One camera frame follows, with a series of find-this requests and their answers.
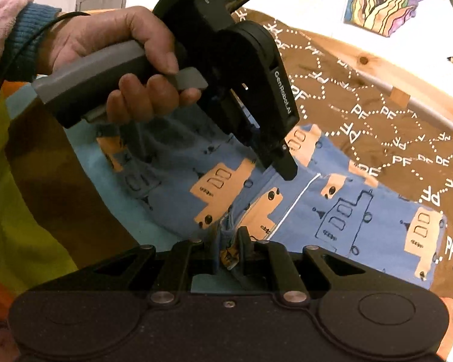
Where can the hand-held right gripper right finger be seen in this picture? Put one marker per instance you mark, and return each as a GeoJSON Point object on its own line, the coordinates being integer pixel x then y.
{"type": "Point", "coordinates": [244, 249]}

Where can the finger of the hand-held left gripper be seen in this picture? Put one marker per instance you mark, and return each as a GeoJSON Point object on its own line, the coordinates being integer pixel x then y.
{"type": "Point", "coordinates": [285, 166]}

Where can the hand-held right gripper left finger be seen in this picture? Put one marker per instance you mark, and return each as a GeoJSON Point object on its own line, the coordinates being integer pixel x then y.
{"type": "Point", "coordinates": [202, 256]}

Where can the blue pants with orange print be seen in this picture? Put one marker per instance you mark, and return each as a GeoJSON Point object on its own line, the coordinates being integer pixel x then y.
{"type": "Point", "coordinates": [324, 211]}

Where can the person's left forearm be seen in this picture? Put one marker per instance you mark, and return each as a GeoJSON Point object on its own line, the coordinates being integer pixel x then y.
{"type": "Point", "coordinates": [11, 30]}

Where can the person's left hand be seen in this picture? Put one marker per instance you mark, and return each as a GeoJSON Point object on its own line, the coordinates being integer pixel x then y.
{"type": "Point", "coordinates": [98, 34]}

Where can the brown printed blanket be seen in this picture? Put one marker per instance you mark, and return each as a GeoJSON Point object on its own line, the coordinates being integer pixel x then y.
{"type": "Point", "coordinates": [381, 143]}

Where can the colourful striped bed sheet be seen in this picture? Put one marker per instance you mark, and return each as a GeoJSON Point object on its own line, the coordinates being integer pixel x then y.
{"type": "Point", "coordinates": [30, 203]}

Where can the wooden bed frame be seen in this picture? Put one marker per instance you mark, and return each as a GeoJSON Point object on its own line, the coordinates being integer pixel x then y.
{"type": "Point", "coordinates": [366, 60]}

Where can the colourful wavy wall poster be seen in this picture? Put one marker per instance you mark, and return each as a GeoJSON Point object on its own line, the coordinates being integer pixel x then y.
{"type": "Point", "coordinates": [389, 0]}

